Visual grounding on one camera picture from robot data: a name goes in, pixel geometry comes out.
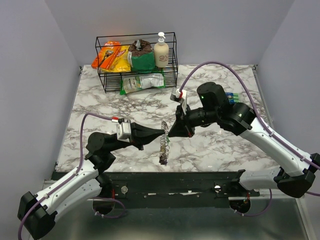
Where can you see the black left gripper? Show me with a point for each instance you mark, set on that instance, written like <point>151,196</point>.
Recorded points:
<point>141,135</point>

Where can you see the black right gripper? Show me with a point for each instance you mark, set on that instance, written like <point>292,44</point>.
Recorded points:
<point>182,129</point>

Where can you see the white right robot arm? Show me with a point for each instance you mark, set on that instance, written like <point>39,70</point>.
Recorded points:
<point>238,119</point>

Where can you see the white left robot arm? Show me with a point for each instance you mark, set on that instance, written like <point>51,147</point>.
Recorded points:
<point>39,212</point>

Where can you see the green white snack bag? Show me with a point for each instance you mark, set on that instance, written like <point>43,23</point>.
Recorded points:
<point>136,83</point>

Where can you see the blue green sponge pack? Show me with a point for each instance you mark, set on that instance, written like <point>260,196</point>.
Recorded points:
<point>232,97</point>

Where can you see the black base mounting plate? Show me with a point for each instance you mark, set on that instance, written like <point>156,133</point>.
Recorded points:
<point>155,190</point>

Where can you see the yellow snack bag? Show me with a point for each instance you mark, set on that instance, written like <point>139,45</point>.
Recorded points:
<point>120,63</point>

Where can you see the green brown paper bag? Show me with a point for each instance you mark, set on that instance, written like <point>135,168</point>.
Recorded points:
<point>141,57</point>

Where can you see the cream pump soap bottle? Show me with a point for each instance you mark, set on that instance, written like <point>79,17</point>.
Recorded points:
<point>161,51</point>

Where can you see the orange razor package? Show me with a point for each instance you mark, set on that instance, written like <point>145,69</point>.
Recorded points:
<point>106,56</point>

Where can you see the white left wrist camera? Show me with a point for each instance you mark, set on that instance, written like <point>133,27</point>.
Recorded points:
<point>123,130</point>

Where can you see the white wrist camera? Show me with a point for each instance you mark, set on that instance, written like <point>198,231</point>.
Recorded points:
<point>123,130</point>
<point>180,96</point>

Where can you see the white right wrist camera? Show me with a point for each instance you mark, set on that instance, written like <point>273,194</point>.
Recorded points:
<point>180,96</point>

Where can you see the black wire rack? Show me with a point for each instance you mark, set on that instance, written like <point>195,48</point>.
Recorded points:
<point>111,81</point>

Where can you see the aluminium frame rail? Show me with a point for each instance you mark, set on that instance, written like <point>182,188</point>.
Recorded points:
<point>265,100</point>

